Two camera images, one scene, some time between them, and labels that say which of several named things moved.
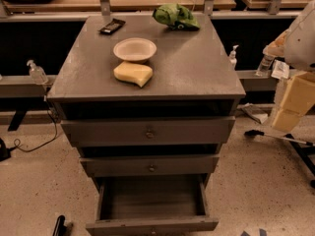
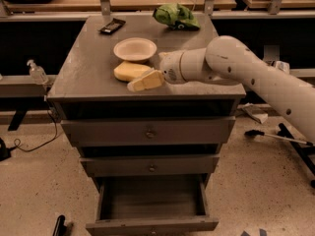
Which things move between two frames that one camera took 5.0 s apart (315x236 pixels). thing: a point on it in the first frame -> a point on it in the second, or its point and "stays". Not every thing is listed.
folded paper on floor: (260, 112) stays
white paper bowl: (135, 49) stays
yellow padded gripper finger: (285, 120) -> (169, 63)
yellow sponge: (134, 72) stays
